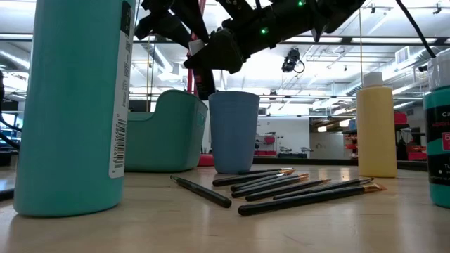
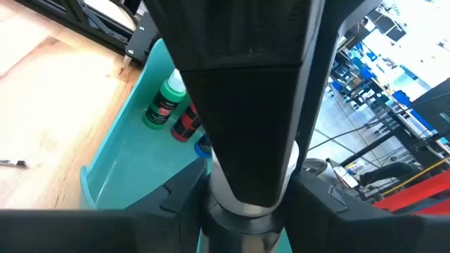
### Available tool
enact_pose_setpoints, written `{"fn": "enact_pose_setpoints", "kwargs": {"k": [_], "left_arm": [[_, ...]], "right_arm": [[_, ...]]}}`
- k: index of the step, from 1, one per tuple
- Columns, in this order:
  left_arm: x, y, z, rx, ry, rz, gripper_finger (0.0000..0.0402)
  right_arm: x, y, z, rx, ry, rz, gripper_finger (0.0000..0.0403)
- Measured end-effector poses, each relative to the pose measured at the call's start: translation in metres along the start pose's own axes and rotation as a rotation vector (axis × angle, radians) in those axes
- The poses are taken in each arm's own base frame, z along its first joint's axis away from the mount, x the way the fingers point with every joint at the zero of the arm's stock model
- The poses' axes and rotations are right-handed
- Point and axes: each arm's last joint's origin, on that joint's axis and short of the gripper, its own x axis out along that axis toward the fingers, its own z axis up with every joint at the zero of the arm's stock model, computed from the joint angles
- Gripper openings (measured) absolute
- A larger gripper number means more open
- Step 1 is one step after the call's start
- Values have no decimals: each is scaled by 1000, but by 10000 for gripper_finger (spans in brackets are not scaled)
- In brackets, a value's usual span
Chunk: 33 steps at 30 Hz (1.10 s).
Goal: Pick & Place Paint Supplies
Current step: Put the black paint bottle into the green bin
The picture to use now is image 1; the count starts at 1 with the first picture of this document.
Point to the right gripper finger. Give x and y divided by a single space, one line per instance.
218 52
165 21

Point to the blue plastic cup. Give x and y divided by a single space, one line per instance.
233 133

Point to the large turquoise paint bottle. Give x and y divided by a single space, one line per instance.
70 105

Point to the yellow paint bottle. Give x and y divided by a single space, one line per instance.
376 133

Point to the small turquoise paint bottle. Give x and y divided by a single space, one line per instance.
437 105

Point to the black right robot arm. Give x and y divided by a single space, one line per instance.
334 14

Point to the distant robot workstation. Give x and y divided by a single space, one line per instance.
269 140

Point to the teal plastic bin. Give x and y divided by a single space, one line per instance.
165 140

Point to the shelf with red bins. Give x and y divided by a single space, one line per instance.
400 118

